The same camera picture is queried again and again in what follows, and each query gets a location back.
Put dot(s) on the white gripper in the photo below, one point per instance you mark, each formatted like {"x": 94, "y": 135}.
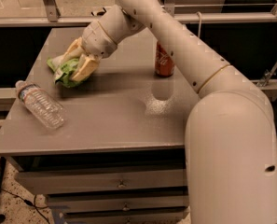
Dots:
{"x": 98, "y": 40}

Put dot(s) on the green rice chip bag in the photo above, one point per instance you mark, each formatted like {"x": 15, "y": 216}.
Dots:
{"x": 63, "y": 72}

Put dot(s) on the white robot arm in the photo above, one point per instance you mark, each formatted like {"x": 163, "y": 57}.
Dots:
{"x": 230, "y": 141}

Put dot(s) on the metal window rail frame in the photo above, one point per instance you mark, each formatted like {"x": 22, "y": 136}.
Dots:
{"x": 54, "y": 13}

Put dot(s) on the clear plastic water bottle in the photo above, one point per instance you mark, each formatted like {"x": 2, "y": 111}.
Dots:
{"x": 46, "y": 109}

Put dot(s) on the grey drawer cabinet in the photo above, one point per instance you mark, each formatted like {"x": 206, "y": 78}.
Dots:
{"x": 119, "y": 158}

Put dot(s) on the orange cola can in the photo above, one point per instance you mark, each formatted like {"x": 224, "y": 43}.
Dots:
{"x": 164, "y": 65}

